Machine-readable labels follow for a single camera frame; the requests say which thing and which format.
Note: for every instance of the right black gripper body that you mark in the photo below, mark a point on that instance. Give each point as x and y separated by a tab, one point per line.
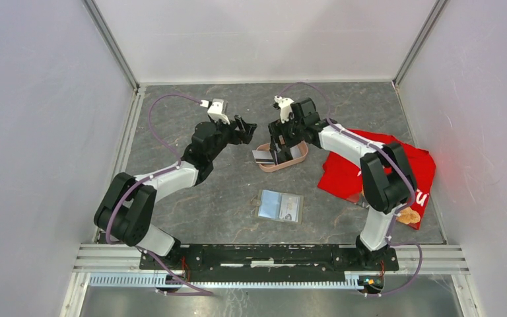
292	131

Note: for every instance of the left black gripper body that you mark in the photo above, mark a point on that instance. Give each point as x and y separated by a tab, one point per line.
228	135

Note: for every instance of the pink oval tray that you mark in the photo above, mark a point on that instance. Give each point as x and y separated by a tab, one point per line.
299	154

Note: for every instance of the grey credit card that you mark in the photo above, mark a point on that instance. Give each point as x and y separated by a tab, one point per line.
264	157
290	208

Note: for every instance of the grey card holder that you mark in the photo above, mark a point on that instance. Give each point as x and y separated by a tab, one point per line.
267	205

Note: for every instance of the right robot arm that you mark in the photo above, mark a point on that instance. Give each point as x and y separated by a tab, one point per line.
388	181

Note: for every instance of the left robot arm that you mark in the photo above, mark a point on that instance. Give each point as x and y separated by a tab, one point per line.
125	212

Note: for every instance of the red printed t-shirt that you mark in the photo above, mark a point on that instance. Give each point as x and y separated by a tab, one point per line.
342	176

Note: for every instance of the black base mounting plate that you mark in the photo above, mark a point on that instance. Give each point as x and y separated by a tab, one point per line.
250	263

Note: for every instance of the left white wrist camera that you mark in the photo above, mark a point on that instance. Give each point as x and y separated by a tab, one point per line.
216	110

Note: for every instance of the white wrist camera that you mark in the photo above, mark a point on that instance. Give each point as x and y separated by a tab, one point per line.
216	110
284	105

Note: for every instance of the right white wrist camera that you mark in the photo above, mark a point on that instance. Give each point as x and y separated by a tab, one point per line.
284	105

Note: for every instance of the aluminium frame rail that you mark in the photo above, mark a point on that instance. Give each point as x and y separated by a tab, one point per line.
120	266

